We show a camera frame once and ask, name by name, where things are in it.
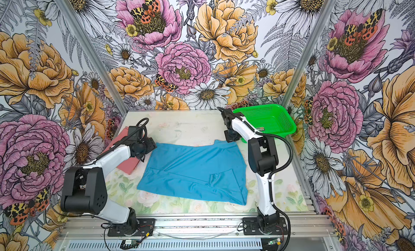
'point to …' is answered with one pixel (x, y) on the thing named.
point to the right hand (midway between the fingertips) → (236, 142)
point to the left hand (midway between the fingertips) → (151, 151)
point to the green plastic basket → (270, 119)
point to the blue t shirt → (214, 171)
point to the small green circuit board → (277, 241)
